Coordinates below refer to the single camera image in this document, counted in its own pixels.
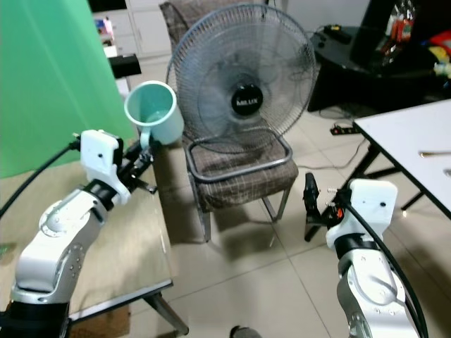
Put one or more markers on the black power strip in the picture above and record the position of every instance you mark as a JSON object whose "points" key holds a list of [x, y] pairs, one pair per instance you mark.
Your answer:
{"points": [[347, 129]]}

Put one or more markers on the red label plastic bottle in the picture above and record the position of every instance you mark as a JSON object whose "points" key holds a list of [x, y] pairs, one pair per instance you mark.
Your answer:
{"points": [[402, 24]]}

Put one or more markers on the brown checked metal chair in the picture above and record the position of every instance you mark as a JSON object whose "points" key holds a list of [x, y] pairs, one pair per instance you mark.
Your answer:
{"points": [[243, 176]]}

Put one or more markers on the black robot foot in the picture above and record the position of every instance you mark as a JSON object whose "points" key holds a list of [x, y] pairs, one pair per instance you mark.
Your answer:
{"points": [[245, 332]]}

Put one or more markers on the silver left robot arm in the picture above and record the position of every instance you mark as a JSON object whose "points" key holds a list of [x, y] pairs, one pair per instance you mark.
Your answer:
{"points": [[56, 253]]}

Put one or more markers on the yellow snack bag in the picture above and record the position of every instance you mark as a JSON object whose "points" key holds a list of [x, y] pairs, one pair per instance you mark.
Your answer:
{"points": [[441, 49]]}

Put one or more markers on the grey electric fan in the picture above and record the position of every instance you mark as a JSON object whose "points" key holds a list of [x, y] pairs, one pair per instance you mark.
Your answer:
{"points": [[261, 63]]}

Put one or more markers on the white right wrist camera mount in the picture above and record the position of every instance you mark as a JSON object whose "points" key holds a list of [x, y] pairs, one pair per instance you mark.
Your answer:
{"points": [[373, 208]]}

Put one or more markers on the white folding table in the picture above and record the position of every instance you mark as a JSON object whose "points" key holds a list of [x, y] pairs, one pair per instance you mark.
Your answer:
{"points": [[409, 130]]}

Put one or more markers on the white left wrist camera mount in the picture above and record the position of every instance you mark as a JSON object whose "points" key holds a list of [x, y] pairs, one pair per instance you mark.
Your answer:
{"points": [[99, 158]]}

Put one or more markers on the white cabinet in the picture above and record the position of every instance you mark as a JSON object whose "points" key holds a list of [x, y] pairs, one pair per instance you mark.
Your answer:
{"points": [[141, 24]]}

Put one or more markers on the thin metal utensil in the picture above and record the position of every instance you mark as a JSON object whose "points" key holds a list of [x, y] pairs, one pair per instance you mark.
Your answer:
{"points": [[435, 153]]}

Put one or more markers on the black TV stand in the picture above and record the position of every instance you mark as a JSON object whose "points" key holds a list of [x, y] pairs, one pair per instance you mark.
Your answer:
{"points": [[359, 77]]}

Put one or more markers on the black box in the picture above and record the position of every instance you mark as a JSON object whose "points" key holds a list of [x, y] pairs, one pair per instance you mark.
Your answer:
{"points": [[125, 65]]}

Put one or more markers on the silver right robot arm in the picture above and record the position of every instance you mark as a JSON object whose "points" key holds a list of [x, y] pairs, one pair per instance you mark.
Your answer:
{"points": [[373, 289]]}

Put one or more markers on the teal plastic cup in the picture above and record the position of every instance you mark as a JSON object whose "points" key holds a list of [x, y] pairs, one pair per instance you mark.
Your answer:
{"points": [[161, 123]]}

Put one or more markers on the green backdrop screen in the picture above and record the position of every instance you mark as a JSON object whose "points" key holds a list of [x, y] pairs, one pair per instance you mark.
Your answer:
{"points": [[49, 77]]}

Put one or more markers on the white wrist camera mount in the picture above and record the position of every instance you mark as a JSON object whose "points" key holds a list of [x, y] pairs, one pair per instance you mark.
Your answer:
{"points": [[373, 208], [99, 158]]}

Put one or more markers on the black device with yellow mark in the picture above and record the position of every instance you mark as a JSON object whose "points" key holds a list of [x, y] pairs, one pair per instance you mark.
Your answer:
{"points": [[337, 33]]}

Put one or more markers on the black television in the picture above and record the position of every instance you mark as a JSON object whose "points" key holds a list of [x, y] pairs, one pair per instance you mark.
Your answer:
{"points": [[370, 32]]}

